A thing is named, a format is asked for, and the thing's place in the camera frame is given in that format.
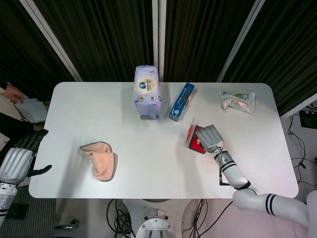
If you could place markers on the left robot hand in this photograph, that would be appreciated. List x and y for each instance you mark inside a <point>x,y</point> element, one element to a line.
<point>17,160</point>

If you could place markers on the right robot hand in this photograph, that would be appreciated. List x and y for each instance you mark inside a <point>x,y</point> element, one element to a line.
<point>209,137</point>

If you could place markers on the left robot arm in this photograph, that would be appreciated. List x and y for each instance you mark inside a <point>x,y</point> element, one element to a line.
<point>5,198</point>

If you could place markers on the robot base column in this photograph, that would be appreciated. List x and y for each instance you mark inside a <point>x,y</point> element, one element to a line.
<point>156,220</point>

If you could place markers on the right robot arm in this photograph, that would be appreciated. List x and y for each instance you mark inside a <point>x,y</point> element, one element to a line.
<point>250,183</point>

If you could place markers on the red ink pad case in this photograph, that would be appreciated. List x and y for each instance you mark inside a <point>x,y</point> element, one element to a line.
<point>192,138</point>

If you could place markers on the blue rectangular box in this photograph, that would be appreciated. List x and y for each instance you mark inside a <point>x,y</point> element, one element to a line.
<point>182,102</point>

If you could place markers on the crumpled clear snack bag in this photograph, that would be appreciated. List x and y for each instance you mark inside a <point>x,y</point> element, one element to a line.
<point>237,101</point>

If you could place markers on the white paper sheet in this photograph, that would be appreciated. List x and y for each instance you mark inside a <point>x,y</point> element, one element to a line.
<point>32,110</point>

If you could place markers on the person in beige coat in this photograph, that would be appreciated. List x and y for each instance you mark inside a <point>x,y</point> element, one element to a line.
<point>10,106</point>

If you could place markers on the light purple tissue pack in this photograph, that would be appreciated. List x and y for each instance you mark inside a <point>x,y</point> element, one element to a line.
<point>147,93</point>

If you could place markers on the peach cloth grey trim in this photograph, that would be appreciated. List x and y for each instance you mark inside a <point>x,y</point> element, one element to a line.
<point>101,161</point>

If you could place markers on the white partition frame post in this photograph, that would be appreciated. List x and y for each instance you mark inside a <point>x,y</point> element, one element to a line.
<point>50,39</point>
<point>159,41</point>
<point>239,41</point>

